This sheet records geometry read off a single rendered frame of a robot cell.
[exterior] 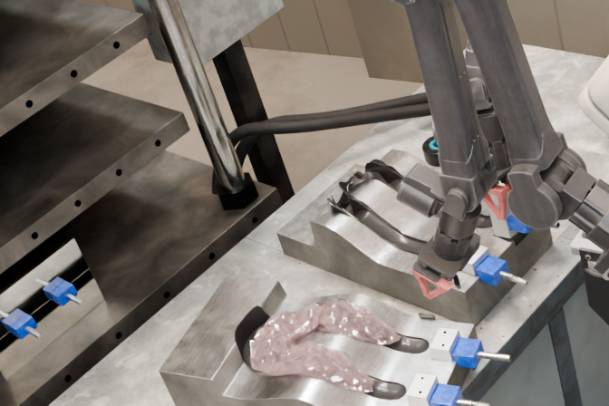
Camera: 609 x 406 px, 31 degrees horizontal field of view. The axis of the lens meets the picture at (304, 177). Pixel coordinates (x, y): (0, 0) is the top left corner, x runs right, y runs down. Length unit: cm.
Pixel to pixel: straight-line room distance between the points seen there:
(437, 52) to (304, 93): 306
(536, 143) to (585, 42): 259
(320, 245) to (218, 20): 65
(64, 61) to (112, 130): 28
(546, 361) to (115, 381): 84
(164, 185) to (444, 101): 131
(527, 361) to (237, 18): 104
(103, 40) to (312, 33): 253
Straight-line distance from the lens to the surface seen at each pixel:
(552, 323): 222
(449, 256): 175
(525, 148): 153
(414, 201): 171
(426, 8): 148
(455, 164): 161
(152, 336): 228
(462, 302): 200
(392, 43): 435
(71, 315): 243
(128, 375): 222
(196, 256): 247
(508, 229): 205
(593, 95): 162
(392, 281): 211
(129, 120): 254
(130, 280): 248
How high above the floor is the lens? 218
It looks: 33 degrees down
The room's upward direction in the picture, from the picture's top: 19 degrees counter-clockwise
